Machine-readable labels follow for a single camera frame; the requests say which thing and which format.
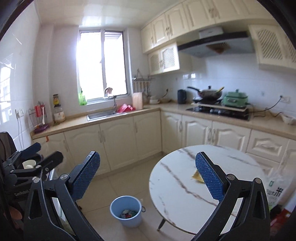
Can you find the green electric cooking pot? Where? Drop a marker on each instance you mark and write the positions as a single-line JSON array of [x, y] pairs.
[[235, 98]]

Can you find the black glass gas stove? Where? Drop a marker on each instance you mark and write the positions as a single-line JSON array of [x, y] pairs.
[[219, 113]]

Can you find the wooden cutting board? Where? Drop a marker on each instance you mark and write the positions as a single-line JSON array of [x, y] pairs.
[[137, 100]]

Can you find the white rice bag green print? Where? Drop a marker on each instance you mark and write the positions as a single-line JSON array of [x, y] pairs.
[[277, 185]]

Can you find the black electric kettle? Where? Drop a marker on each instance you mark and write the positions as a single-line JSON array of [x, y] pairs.
[[182, 96]]

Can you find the black wok with lid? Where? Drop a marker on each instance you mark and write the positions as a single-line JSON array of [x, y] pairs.
[[209, 93]]

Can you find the white metal folding rack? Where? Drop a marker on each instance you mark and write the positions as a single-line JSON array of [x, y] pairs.
[[55, 204]]

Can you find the small lattice-door wall cabinet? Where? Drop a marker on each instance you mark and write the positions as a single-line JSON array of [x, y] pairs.
[[165, 59]]

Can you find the round marble-look table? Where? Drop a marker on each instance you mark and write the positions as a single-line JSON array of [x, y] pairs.
[[180, 197]]

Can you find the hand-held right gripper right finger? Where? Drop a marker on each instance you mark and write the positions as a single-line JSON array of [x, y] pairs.
[[209, 178]]

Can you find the cream upper wall cabinets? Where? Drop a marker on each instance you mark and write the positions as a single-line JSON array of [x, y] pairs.
[[185, 20]]

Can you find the yellow-green packet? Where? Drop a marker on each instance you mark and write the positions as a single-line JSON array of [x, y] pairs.
[[196, 177]]

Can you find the light blue plastic bucket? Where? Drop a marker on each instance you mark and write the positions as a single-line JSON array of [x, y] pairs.
[[129, 222]]

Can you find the wooden stove cover board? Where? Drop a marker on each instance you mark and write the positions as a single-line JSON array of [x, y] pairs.
[[219, 107]]

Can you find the black range hood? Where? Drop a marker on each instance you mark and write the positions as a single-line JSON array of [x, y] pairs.
[[231, 42]]

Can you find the dark sauce bottle yellow label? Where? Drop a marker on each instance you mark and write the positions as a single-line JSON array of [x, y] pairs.
[[56, 100]]

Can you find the white bowl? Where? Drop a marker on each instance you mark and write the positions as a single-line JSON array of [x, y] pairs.
[[289, 119]]

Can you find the cream kitchen base cabinets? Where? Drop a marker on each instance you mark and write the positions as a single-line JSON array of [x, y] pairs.
[[120, 139]]

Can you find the stack of white bowls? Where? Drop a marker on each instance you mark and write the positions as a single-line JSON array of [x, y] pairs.
[[154, 100]]

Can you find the black induction cooker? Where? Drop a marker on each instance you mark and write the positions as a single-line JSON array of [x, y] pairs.
[[207, 100]]

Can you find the clear jar white lid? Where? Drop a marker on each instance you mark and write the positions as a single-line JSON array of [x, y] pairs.
[[59, 114]]

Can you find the green plastic bottle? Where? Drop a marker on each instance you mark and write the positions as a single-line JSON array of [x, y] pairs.
[[82, 99]]

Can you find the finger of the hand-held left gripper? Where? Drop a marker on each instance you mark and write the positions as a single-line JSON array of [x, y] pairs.
[[53, 158], [31, 147]]

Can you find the dark metal appliance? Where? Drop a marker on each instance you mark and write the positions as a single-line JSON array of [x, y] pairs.
[[7, 141]]

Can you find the red box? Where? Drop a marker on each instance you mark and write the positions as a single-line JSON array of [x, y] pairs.
[[281, 216]]

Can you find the hanging utensil rack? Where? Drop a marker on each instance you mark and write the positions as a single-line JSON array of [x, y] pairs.
[[143, 80]]

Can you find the white cup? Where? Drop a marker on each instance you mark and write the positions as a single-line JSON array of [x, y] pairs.
[[29, 164]]

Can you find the steel sink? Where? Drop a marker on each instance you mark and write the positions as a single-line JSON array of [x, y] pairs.
[[101, 115]]

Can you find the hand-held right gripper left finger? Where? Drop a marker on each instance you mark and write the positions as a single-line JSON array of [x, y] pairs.
[[87, 176]]

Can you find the wide lattice-door wall cabinet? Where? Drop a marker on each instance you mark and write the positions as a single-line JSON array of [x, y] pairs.
[[272, 46]]

